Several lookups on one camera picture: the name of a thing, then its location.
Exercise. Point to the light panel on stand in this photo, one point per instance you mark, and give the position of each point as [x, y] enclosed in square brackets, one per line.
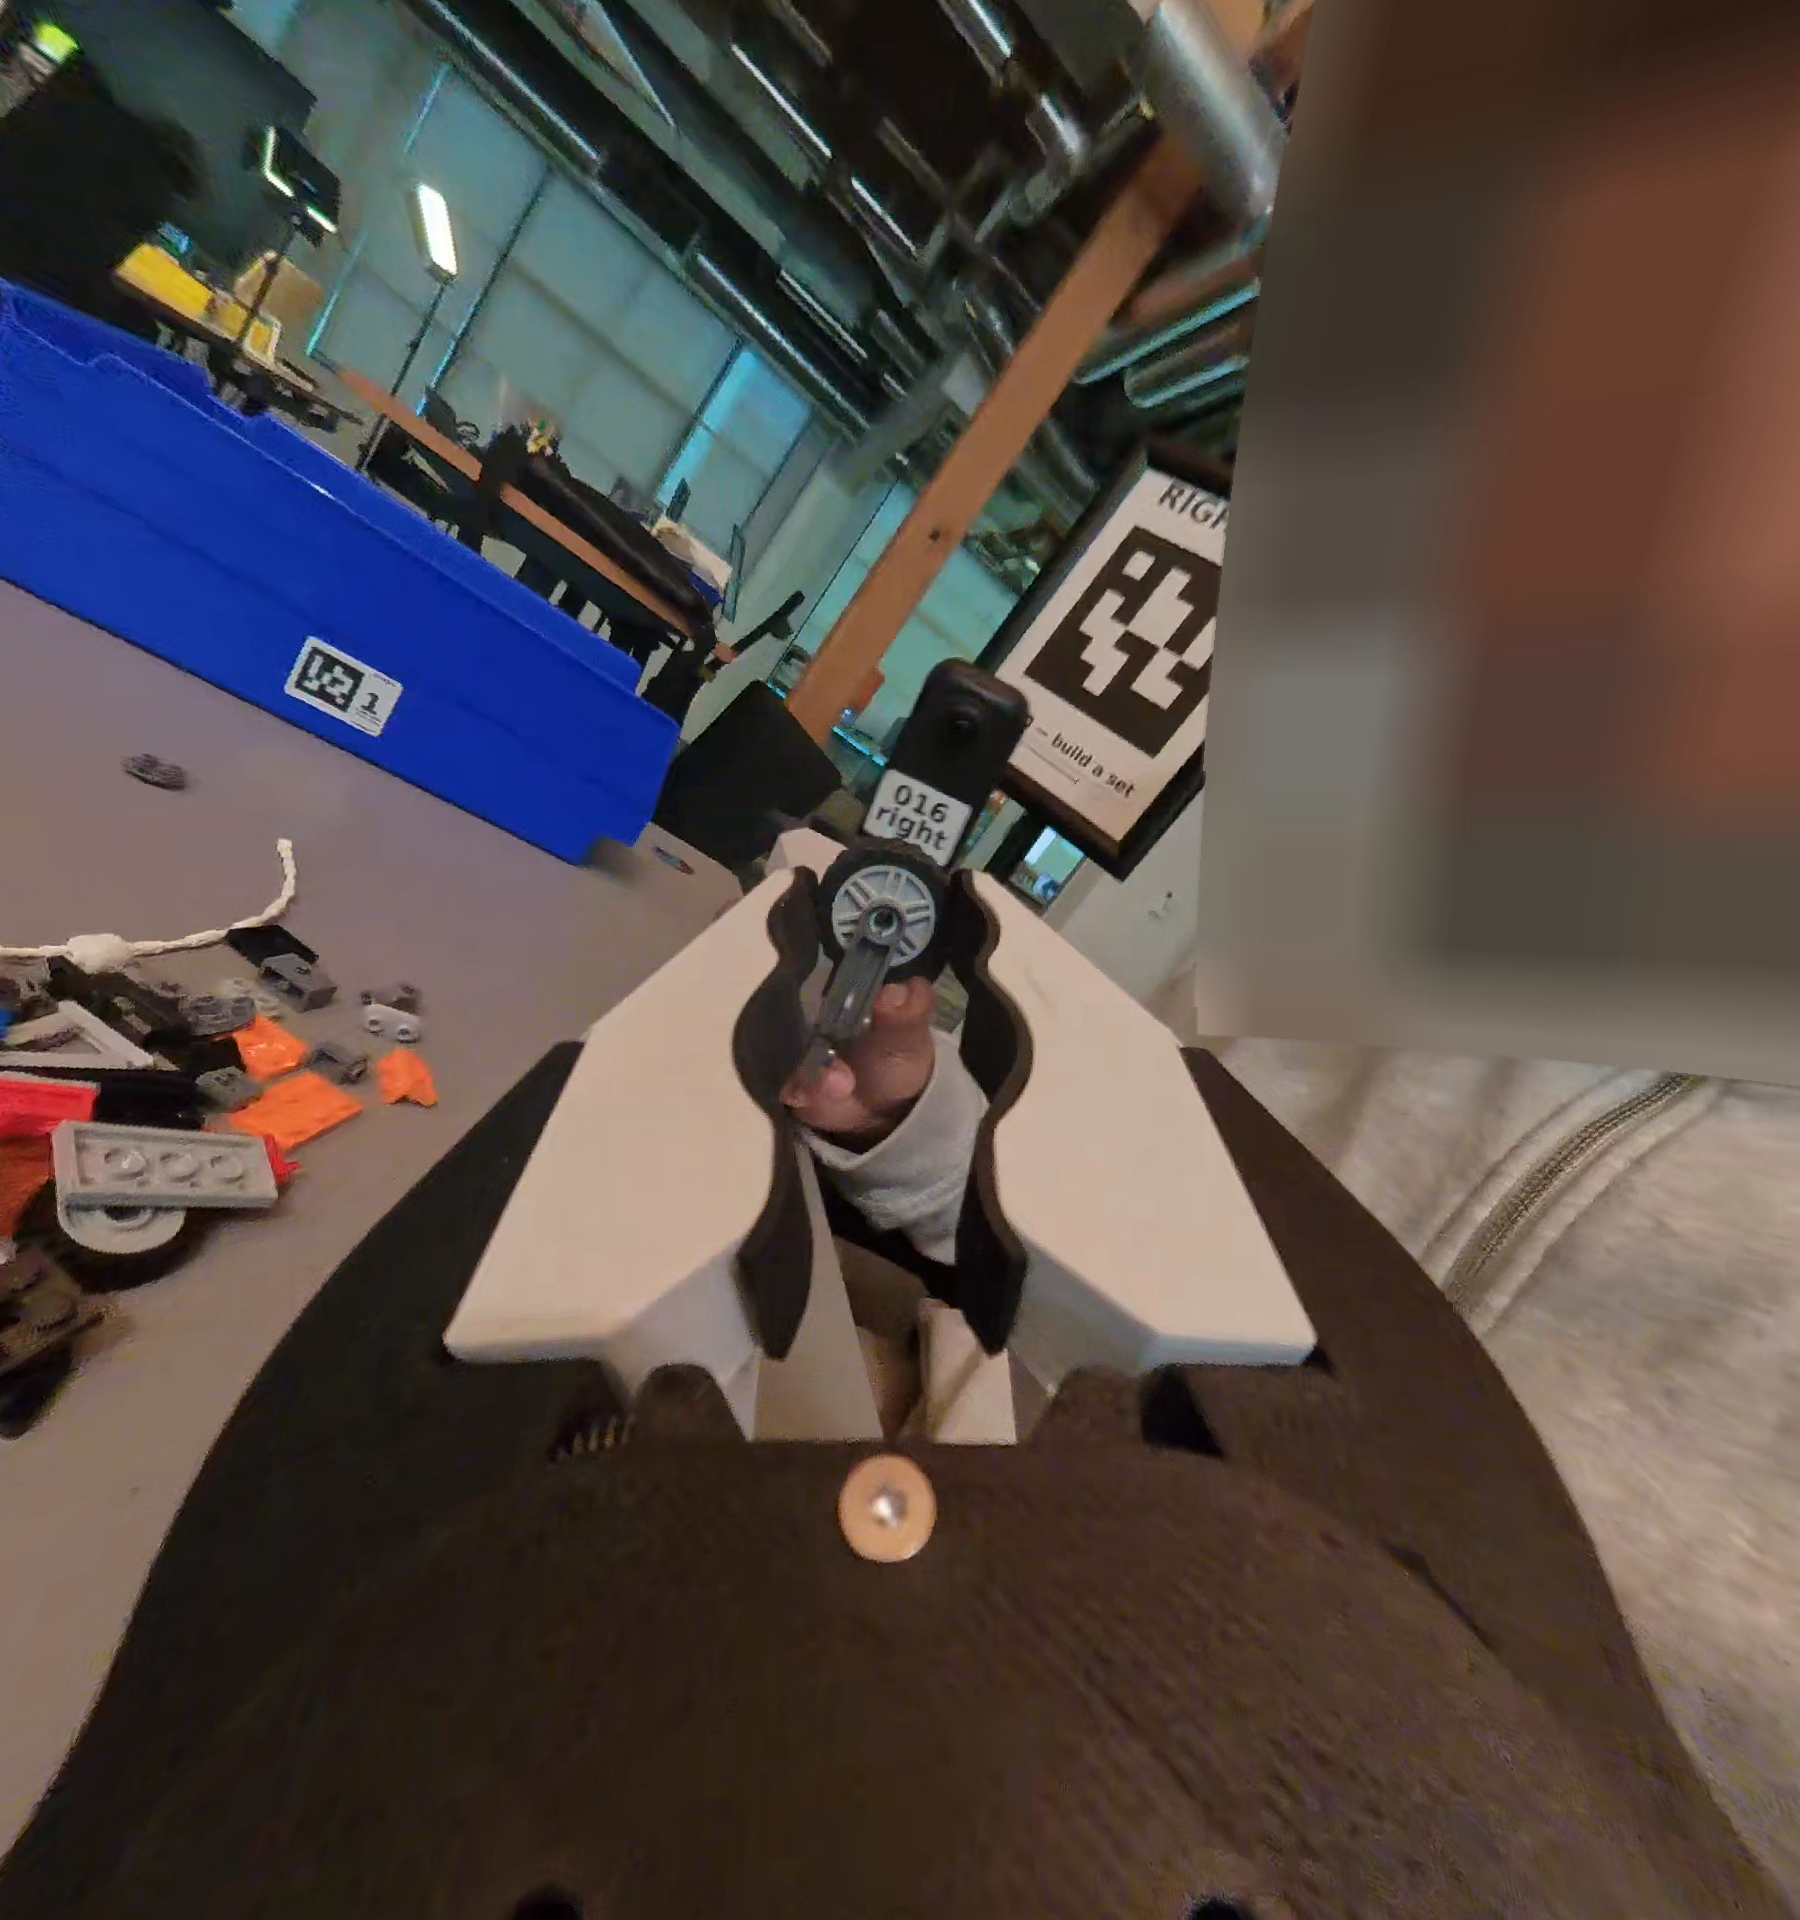
[435, 229]

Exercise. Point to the person's right forearm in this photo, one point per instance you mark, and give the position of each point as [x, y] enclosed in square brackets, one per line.
[915, 1170]

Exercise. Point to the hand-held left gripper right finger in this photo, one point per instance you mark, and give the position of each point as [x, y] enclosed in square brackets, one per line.
[1139, 1199]

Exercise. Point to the medium orange lego wedge plate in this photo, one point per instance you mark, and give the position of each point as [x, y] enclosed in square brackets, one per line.
[267, 1046]

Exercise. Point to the person's grey hoodie torso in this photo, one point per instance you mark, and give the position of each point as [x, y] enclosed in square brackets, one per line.
[1666, 1351]

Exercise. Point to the silver ventilation ducts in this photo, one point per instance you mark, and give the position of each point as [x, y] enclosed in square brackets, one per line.
[1215, 90]

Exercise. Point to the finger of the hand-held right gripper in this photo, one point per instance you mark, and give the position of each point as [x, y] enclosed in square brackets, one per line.
[798, 852]

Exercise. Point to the framed black white marker sign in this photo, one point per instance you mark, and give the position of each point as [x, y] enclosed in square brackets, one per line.
[1125, 630]

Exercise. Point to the small dark grey lego piece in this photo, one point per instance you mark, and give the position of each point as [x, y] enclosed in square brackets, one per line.
[337, 1063]

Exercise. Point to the small dark round lego piece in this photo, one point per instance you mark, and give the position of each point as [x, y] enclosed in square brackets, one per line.
[154, 772]

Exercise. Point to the person's right hand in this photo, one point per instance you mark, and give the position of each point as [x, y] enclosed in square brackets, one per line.
[877, 1072]

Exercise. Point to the black lego wheel grey hub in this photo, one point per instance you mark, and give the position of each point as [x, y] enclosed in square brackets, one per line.
[886, 908]

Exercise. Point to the dark grey lego axle connector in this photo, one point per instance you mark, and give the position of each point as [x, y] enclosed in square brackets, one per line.
[848, 999]

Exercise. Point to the large blue plastic bin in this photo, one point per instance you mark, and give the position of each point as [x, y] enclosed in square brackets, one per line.
[239, 525]

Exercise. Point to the large black object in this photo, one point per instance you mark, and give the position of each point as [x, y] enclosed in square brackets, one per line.
[60, 196]

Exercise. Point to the grey rounded lego plate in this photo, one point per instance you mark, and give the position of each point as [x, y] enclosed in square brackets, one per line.
[219, 1013]

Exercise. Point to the small orange lego wedge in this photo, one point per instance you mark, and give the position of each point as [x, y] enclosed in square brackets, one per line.
[407, 1078]

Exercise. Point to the yellow box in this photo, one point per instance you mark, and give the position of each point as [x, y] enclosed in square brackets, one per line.
[164, 277]

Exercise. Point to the slanted wooden beam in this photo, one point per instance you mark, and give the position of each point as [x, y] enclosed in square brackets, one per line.
[1020, 421]

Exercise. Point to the wooden desk with black gear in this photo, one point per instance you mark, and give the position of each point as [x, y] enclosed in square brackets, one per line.
[524, 510]

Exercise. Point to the dark grey lego brick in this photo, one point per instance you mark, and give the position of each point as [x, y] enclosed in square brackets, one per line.
[298, 981]

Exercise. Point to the black office chair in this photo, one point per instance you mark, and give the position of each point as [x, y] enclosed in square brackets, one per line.
[750, 774]

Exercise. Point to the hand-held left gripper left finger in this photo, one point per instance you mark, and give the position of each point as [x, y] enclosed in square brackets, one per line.
[616, 1199]

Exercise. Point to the black square lego plate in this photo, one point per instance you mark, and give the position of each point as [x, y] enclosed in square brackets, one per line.
[267, 947]

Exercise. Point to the large orange lego plate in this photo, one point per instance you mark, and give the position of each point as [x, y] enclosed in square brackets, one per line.
[294, 1112]

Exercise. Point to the pile of mixed lego pieces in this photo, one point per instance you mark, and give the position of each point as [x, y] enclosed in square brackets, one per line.
[30, 1108]

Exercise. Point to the dark grey lego clip piece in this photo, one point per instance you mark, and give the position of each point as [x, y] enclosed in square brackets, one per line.
[388, 996]

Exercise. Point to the light grey two-hole lego piece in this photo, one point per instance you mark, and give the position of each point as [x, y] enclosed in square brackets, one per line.
[388, 1023]

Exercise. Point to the black lego wheel with tyre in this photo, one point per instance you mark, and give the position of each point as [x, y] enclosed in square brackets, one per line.
[121, 1247]

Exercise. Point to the long light grey lego plate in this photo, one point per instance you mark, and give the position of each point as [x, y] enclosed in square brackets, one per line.
[164, 1166]

